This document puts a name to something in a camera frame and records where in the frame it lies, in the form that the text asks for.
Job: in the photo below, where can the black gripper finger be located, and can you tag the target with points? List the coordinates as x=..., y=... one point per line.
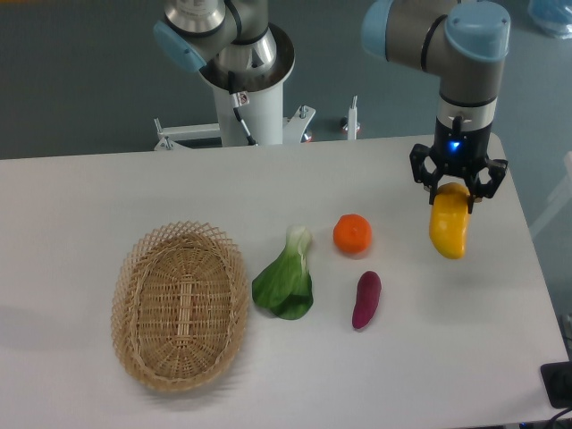
x=483, y=179
x=430, y=180

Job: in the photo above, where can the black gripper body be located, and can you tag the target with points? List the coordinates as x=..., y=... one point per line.
x=460, y=153

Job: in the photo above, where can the yellow mango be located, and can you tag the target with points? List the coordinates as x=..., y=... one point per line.
x=449, y=220

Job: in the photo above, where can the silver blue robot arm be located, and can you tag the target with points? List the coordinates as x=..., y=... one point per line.
x=245, y=59

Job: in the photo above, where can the orange tangerine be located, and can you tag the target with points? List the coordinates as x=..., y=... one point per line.
x=352, y=234

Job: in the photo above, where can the purple sweet potato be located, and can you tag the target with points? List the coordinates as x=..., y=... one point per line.
x=369, y=290

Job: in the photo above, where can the blue plastic bag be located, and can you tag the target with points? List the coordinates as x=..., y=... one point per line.
x=552, y=16

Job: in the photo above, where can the green bok choy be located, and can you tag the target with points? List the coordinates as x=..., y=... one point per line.
x=284, y=287

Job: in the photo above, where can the black device at table edge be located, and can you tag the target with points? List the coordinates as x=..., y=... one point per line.
x=557, y=383

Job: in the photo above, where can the woven wicker basket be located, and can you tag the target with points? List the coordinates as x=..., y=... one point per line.
x=180, y=306

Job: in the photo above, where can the white stand foot bracket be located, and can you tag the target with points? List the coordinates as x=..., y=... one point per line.
x=349, y=124

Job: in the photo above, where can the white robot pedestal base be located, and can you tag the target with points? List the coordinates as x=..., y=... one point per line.
x=250, y=118

